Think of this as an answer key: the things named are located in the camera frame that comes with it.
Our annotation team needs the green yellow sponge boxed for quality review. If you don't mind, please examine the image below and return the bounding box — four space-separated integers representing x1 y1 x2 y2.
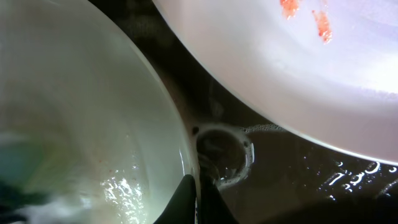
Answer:
1 132 49 224

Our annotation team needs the black wash tray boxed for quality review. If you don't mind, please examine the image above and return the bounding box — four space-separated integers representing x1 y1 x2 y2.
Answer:
94 0 397 223

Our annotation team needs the white plate with orange streak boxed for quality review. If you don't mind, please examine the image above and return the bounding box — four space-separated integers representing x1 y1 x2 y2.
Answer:
1 0 198 223

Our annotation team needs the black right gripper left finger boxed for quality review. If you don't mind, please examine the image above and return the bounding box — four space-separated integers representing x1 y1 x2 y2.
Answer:
154 174 197 224

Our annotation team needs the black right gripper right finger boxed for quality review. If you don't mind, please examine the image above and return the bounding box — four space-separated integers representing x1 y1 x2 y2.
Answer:
199 173 238 224

